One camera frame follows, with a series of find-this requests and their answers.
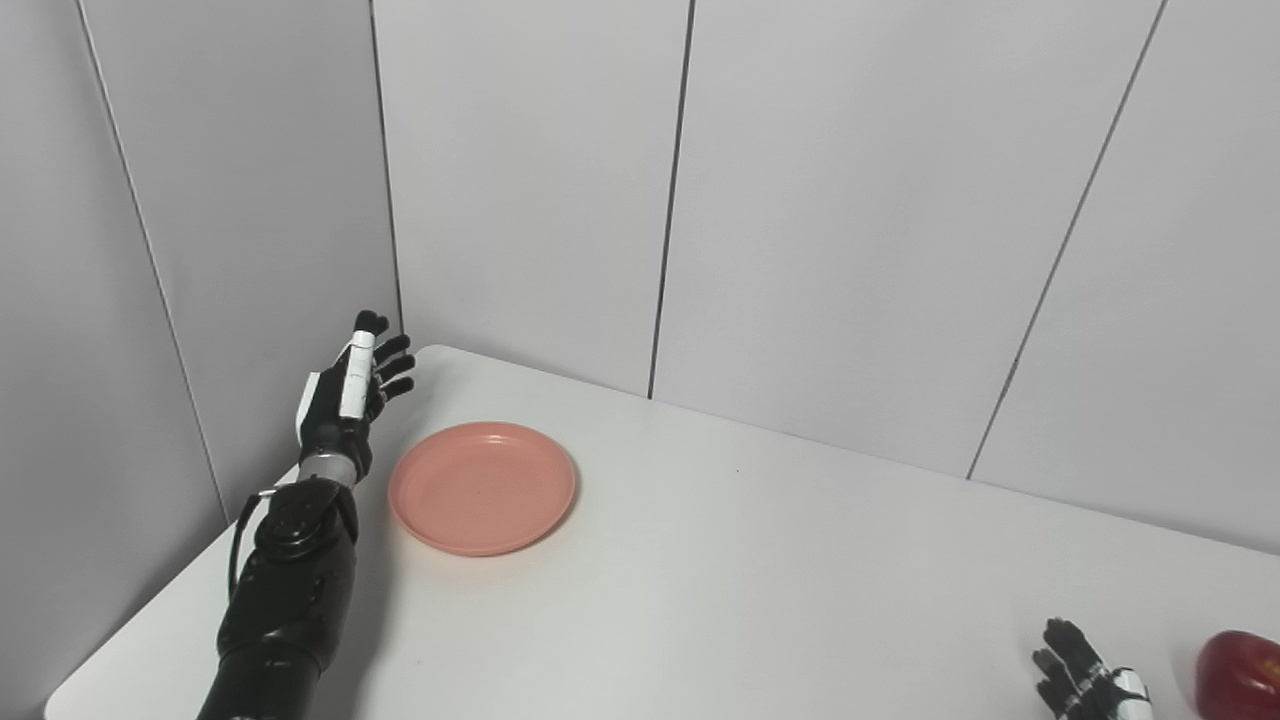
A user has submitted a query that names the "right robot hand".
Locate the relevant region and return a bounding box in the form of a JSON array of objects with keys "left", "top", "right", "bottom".
[{"left": 1032, "top": 618, "right": 1153, "bottom": 720}]

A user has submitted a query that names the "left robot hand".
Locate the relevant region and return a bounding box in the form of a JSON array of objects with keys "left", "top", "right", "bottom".
[{"left": 296, "top": 310, "right": 417, "bottom": 488}]

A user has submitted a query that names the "red apple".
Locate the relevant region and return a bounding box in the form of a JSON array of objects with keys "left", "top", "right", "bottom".
[{"left": 1196, "top": 630, "right": 1280, "bottom": 720}]

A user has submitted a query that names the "pink plate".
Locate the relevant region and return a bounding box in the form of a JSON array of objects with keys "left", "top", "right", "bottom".
[{"left": 388, "top": 421, "right": 578, "bottom": 558}]

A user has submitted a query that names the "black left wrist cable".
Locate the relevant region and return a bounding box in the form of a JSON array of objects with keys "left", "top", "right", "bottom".
[{"left": 228, "top": 488, "right": 277, "bottom": 601}]

